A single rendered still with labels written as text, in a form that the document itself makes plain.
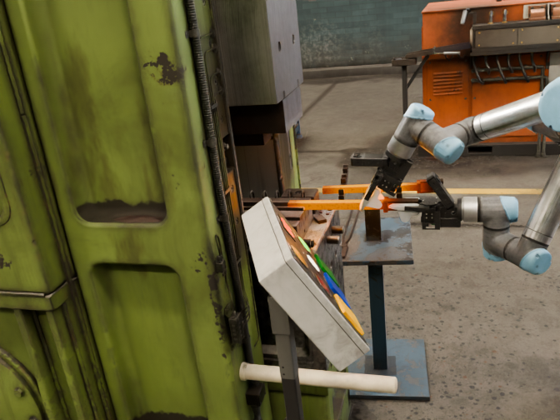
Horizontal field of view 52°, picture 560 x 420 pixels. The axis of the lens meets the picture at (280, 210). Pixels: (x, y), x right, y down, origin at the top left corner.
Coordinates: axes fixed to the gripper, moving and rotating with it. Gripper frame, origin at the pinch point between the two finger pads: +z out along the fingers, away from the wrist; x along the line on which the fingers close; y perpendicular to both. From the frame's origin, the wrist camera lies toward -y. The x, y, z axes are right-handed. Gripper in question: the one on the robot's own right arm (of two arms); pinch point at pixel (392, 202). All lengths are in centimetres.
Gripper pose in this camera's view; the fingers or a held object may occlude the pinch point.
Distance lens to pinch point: 179.7
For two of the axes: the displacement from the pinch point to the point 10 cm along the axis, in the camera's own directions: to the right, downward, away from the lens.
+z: -9.6, 0.0, 2.9
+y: 1.2, 9.2, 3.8
